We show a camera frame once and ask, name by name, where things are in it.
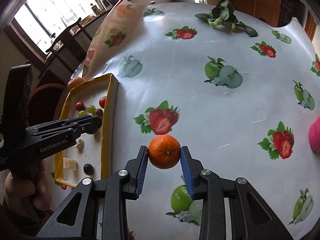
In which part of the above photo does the brown longan fruit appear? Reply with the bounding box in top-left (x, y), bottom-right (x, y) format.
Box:
top-left (95, 108), bottom-right (104, 118)

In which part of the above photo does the green grape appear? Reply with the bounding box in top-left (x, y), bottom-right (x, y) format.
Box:
top-left (78, 110), bottom-right (88, 117)
top-left (86, 105), bottom-right (96, 114)

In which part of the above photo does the cherry tomato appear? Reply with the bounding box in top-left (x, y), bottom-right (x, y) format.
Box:
top-left (99, 96), bottom-right (107, 108)
top-left (75, 102), bottom-right (86, 112)

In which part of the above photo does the dark grape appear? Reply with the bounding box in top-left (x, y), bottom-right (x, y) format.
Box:
top-left (83, 164), bottom-right (94, 176)

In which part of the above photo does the small orange mandarin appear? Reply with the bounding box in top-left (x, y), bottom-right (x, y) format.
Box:
top-left (148, 134), bottom-right (181, 170)

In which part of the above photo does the person's left hand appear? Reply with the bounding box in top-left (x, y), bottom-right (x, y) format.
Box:
top-left (4, 160), bottom-right (52, 216)

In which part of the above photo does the yellow-rimmed white cardboard tray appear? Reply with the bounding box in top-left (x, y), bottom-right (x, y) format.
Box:
top-left (54, 74), bottom-right (118, 187)

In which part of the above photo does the peach behind tray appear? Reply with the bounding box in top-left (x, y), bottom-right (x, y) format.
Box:
top-left (67, 77), bottom-right (84, 91)

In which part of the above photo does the dark wooden chair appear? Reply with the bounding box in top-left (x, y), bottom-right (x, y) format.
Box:
top-left (39, 18), bottom-right (93, 79)

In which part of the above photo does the pink thermos bottle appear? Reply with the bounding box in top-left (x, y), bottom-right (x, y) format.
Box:
top-left (309, 118), bottom-right (320, 154)

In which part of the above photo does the fruit-print plastic tablecloth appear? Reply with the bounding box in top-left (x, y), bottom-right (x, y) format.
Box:
top-left (66, 1), bottom-right (319, 239)

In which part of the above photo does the white spray bottle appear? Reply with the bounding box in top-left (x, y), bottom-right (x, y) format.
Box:
top-left (101, 0), bottom-right (113, 10)

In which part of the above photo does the green leafy vegetable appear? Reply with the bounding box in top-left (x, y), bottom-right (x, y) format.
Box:
top-left (194, 0), bottom-right (258, 37)

